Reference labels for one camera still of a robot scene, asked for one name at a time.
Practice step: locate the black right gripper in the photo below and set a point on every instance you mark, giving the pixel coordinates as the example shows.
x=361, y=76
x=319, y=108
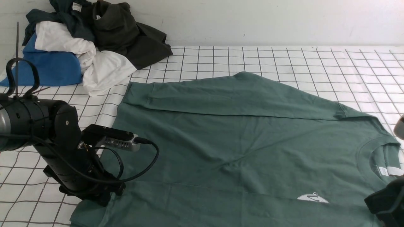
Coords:
x=388, y=204

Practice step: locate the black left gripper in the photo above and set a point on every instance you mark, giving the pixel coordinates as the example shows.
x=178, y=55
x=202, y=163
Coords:
x=79, y=171

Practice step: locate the green long sleeve shirt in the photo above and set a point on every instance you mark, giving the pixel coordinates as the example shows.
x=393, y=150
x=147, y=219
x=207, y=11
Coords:
x=246, y=151

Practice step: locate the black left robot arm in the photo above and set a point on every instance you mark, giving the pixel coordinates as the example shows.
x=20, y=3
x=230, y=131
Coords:
x=51, y=127

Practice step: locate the white shirt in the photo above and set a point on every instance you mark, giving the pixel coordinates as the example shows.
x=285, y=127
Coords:
x=101, y=70

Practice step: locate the blue shirt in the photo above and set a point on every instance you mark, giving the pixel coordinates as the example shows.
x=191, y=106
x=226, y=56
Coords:
x=54, y=68

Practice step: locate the dark teal shirt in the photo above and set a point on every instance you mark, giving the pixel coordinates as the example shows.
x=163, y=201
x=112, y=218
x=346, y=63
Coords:
x=67, y=12

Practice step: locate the white black grid tablecloth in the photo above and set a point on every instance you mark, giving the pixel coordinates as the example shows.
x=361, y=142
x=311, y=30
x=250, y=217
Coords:
x=369, y=79

